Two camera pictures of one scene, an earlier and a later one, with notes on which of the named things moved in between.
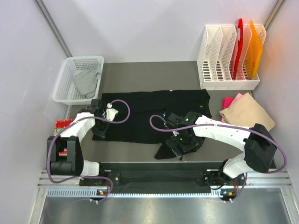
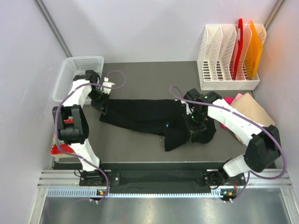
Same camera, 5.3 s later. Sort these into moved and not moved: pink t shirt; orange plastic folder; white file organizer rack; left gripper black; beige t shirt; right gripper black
Moved: left gripper black; right gripper black
Not moved: orange plastic folder; beige t shirt; white file organizer rack; pink t shirt
